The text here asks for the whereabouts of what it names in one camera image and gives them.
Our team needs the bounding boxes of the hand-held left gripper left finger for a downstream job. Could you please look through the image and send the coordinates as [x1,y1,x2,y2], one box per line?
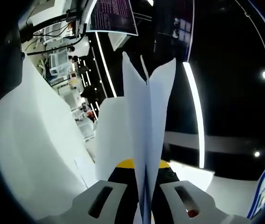
[37,159,139,224]

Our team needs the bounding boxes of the small computer monitor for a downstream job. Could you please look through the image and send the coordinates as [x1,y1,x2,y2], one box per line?
[85,0,139,36]

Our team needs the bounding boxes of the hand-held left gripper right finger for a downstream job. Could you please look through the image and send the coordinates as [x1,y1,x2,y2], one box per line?
[152,160,250,224]

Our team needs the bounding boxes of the thin ceiling light strip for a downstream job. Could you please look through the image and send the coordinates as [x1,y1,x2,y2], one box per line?
[94,31,118,98]

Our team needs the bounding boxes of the long ceiling light strip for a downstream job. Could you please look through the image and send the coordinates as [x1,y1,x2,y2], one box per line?
[182,62,205,168]

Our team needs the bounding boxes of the large hanging screen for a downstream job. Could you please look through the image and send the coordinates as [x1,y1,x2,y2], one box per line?
[153,0,195,63]

